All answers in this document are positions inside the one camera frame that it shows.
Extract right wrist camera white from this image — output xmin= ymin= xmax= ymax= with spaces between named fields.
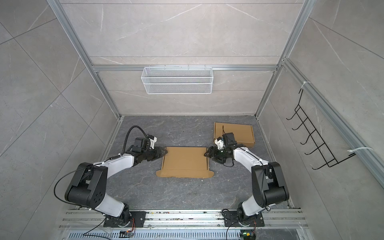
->
xmin=214 ymin=137 xmax=225 ymax=150

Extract white zip tie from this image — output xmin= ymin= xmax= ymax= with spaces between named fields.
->
xmin=347 ymin=147 xmax=374 ymax=153

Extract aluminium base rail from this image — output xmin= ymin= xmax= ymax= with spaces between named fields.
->
xmin=56 ymin=209 xmax=313 ymax=240

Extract black wire hook rack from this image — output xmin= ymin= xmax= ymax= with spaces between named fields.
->
xmin=286 ymin=89 xmax=356 ymax=171

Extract brown cardboard box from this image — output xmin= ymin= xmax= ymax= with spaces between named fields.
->
xmin=156 ymin=147 xmax=214 ymax=179
xmin=214 ymin=123 xmax=256 ymax=148

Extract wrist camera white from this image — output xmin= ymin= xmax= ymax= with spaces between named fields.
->
xmin=214 ymin=137 xmax=225 ymax=150
xmin=148 ymin=135 xmax=157 ymax=149

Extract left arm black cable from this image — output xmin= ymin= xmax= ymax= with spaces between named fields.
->
xmin=53 ymin=125 xmax=148 ymax=206

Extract white wire mesh basket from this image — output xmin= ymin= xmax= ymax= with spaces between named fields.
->
xmin=141 ymin=67 xmax=214 ymax=95

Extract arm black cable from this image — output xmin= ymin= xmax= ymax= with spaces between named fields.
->
xmin=221 ymin=125 xmax=266 ymax=181
xmin=53 ymin=125 xmax=148 ymax=206

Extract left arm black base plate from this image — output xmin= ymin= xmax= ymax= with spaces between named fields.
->
xmin=103 ymin=211 xmax=147 ymax=228

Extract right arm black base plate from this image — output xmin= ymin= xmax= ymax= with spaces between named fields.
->
xmin=222 ymin=210 xmax=265 ymax=228

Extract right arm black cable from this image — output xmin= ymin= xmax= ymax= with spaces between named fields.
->
xmin=221 ymin=125 xmax=266 ymax=181

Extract aluminium frame profiles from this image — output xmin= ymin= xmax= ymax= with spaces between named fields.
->
xmin=48 ymin=1 xmax=384 ymax=186

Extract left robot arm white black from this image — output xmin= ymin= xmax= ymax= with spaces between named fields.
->
xmin=65 ymin=135 xmax=168 ymax=226

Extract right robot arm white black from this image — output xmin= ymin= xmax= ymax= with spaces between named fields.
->
xmin=205 ymin=133 xmax=290 ymax=225

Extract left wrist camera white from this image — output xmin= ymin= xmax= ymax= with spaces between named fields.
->
xmin=148 ymin=135 xmax=157 ymax=149

